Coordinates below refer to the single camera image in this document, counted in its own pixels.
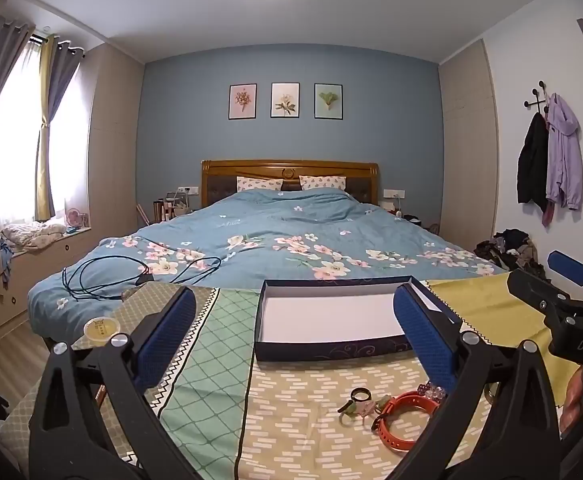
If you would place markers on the black jacket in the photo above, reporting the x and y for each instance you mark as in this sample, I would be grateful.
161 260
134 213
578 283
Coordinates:
531 160

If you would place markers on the pink framed flower picture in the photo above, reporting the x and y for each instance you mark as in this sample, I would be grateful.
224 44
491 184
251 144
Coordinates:
243 101

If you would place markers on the wooden bed headboard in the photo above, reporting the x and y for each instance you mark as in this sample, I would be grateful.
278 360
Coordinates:
251 167

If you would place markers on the bedside clutter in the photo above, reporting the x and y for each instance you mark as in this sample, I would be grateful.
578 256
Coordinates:
414 220

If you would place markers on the white wall socket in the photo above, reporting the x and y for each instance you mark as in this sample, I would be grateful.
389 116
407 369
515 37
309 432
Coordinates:
187 190
394 193

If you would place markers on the orange smart watch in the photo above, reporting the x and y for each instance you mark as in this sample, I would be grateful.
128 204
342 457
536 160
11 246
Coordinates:
411 400

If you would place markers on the black wall coat rack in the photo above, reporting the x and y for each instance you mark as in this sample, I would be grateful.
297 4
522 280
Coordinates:
539 95

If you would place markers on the small green ornament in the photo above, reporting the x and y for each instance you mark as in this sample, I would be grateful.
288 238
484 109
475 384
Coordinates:
347 408

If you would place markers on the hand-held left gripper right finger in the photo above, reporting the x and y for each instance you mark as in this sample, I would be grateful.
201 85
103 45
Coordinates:
424 330

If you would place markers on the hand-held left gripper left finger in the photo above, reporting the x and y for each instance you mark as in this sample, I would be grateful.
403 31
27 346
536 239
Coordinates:
171 330

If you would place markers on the person's right hand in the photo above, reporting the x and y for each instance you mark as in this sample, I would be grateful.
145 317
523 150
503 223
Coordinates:
574 400

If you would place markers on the purple jacket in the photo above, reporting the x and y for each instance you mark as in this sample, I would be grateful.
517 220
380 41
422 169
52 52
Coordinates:
564 150

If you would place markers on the dark clothes pile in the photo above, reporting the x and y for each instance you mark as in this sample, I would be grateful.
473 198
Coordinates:
509 250

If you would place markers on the white framed flower picture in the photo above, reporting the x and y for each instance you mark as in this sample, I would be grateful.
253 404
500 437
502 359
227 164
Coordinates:
285 100

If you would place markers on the small pink fan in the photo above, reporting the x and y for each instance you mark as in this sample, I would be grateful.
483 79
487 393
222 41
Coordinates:
74 219

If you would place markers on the small yellow lidded container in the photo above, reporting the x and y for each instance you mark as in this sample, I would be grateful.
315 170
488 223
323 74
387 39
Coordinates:
102 330

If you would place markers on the cluster of bedside bottles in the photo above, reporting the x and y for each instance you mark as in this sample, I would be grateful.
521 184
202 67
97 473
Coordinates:
171 207

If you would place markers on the white sheer curtain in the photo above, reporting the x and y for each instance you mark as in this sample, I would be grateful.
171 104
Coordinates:
16 135

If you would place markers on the black curtain rod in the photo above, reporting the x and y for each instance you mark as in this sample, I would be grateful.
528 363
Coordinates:
38 39

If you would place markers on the patterned white pillow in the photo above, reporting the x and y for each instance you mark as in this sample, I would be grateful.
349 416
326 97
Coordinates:
259 183
323 182

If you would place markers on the dark blue cardboard box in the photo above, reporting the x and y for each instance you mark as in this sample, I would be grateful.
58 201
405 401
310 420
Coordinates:
321 315

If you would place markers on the black charger adapter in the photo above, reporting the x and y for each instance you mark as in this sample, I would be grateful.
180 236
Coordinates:
146 278

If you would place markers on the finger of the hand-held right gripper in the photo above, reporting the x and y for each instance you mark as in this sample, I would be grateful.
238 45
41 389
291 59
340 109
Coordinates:
566 266
531 290

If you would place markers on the blue floral duvet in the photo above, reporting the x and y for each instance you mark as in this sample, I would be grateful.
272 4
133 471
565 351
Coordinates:
271 230

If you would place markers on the crumpled beige bedding pile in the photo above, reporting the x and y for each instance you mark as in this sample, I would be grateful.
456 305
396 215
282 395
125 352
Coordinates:
33 235

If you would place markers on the window bench cabinet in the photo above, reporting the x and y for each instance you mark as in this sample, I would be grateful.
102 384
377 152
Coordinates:
36 270

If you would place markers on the beige wardrobe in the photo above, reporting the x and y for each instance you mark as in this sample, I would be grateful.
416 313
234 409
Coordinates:
116 135
466 135

